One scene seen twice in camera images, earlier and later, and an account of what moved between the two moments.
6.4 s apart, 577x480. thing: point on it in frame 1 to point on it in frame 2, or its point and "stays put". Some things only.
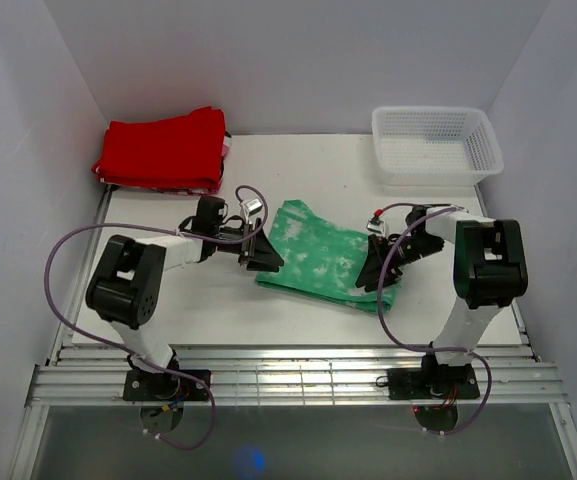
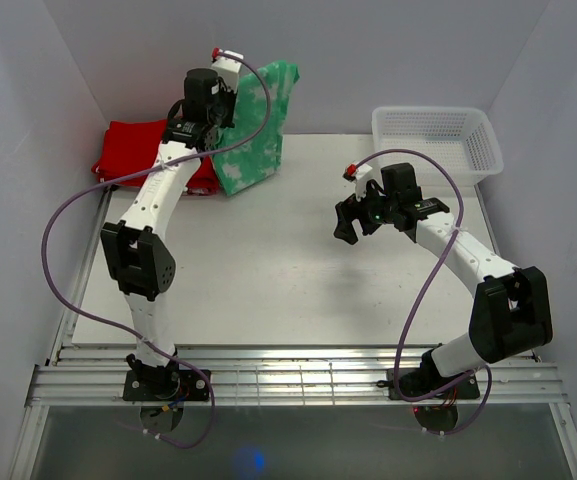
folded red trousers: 181,151 stays put
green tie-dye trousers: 321,259 to 259,156
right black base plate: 449,382 stays put
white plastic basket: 435,146 stays put
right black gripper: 377,246 to 344,228
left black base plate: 165,386 stays put
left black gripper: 266,258 to 229,97
